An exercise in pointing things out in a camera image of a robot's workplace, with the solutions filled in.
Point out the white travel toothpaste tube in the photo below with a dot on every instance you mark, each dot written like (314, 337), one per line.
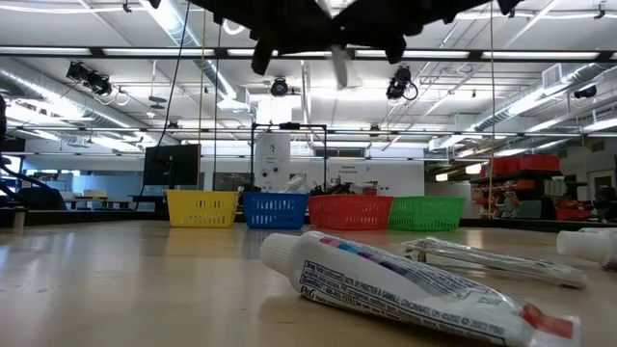
(385, 284)
(583, 246)

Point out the black overhead frame bar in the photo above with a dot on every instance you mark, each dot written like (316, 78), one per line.
(474, 54)

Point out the red plastic basket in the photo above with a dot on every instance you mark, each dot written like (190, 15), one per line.
(349, 212)

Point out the black dome camera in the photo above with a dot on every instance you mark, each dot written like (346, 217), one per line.
(279, 87)

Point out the shelf with red bins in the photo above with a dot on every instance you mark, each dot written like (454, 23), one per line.
(525, 164)

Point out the dark equipment pile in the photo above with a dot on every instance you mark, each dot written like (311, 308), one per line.
(332, 189)

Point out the black hanging camera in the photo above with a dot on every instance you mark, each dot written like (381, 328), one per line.
(397, 82)

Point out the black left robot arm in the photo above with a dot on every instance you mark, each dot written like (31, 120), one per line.
(2, 115)

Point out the blue plastic basket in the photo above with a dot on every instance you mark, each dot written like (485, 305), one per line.
(275, 211)

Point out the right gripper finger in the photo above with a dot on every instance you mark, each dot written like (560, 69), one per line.
(359, 34)
(395, 48)

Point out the small beige post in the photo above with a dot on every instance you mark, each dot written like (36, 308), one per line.
(19, 221)

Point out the green plastic basket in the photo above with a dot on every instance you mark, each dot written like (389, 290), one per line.
(426, 213)

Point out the black ceiling camera cluster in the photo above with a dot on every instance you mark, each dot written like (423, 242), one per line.
(89, 79)

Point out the black monitor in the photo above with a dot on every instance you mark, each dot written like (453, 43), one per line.
(171, 164)

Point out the black stand frame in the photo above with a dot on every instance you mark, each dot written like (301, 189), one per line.
(289, 126)

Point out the yellow plastic basket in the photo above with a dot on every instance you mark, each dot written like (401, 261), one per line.
(202, 209)

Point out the white pillar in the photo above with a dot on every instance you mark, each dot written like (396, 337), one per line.
(272, 164)

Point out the black office chair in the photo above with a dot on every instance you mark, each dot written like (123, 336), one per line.
(38, 200)

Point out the background work table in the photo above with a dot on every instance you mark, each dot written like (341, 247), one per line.
(96, 200)

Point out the black table frame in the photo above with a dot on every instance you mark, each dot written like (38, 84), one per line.
(96, 217)

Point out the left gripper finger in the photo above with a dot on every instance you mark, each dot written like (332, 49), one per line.
(262, 55)
(303, 36)

